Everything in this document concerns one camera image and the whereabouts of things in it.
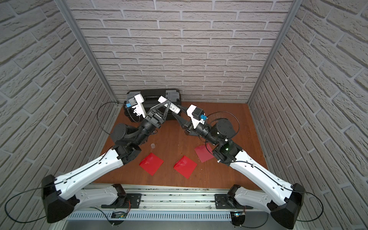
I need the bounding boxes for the white glue stick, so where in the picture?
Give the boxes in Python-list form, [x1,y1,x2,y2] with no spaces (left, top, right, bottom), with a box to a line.
[158,96,181,114]

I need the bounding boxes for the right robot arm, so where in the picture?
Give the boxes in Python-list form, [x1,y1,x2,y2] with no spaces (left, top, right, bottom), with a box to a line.
[174,114,306,230]

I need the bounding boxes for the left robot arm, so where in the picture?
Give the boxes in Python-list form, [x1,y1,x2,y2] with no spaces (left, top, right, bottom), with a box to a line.
[42,100,180,223]

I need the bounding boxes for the right dark red envelope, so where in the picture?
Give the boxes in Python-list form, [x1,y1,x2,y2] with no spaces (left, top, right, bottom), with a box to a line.
[195,143,214,163]

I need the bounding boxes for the middle red envelope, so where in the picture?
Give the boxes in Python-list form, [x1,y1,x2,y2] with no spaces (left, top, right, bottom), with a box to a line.
[173,156,197,179]

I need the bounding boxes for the left red envelope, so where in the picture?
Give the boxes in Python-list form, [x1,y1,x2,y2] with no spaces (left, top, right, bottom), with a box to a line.
[139,153,164,176]

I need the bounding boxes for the black plastic toolbox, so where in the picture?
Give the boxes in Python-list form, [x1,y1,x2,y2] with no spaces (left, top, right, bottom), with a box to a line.
[123,88,182,122]

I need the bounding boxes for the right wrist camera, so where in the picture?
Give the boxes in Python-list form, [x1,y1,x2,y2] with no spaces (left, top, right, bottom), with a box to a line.
[186,104,207,129]

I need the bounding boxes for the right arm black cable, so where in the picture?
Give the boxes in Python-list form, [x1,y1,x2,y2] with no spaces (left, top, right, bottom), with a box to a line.
[204,111,324,222]

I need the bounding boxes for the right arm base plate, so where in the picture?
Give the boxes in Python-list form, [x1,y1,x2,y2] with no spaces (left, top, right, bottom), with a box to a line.
[214,194,253,209]

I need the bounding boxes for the aluminium rail frame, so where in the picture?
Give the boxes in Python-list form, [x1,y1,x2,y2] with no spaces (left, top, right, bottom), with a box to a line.
[56,183,297,222]

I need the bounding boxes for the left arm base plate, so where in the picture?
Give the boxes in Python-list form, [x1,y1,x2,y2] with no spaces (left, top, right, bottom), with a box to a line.
[101,193,142,209]

